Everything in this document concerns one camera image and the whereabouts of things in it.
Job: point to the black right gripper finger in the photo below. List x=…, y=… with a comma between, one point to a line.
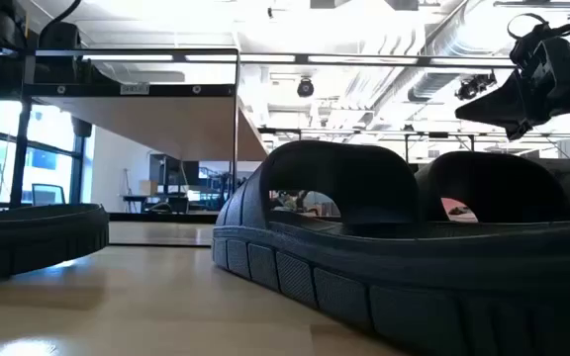
x=500, y=106

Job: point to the pink rubber slide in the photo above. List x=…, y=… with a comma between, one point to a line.
x=455, y=207

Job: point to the black ceiling device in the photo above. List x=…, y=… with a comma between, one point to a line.
x=473, y=88

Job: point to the black background monitor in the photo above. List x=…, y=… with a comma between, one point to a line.
x=173, y=170

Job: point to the computer monitor by window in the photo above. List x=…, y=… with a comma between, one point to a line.
x=47, y=194

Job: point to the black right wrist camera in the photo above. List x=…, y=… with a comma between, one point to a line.
x=527, y=49

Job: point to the black overhead rail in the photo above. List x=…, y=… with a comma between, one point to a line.
x=423, y=62

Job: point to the black round ceiling camera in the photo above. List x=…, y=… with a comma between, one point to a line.
x=305, y=88

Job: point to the wooden shelf with black frame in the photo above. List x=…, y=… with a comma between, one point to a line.
x=166, y=123

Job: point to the black aluminium table frame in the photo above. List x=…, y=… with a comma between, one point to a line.
x=166, y=217

